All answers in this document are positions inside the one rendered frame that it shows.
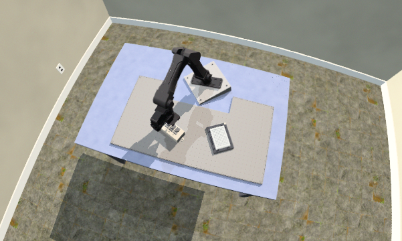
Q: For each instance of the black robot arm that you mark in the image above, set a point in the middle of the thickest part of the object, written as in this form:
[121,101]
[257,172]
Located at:
[163,97]

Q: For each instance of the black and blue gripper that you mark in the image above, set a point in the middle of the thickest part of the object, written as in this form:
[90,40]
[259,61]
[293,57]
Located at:
[176,117]

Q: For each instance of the beige button panel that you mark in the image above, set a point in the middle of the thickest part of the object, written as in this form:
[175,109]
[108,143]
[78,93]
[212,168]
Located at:
[174,132]

